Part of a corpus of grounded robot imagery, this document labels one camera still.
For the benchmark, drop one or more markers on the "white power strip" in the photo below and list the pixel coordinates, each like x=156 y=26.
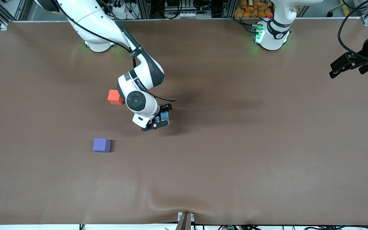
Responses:
x=120 y=9

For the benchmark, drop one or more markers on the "metal table clamp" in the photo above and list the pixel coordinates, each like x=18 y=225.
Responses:
x=185 y=222

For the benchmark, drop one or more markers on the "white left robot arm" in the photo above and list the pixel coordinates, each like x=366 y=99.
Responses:
x=275 y=28

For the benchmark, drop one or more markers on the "brown table mat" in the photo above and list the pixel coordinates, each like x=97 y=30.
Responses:
x=235 y=143

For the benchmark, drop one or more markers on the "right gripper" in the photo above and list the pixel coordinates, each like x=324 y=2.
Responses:
x=165 y=108

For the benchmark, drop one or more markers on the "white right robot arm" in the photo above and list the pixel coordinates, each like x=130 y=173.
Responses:
x=91 y=19

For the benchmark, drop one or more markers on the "purple foam block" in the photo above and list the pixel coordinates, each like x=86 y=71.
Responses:
x=101 y=145

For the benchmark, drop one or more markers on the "light blue foam block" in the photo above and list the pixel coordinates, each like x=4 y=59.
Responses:
x=164 y=119

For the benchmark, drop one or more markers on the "pile of orange bags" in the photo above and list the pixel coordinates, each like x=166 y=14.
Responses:
x=252 y=9

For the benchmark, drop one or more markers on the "orange foam block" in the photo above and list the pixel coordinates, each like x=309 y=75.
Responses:
x=113 y=96

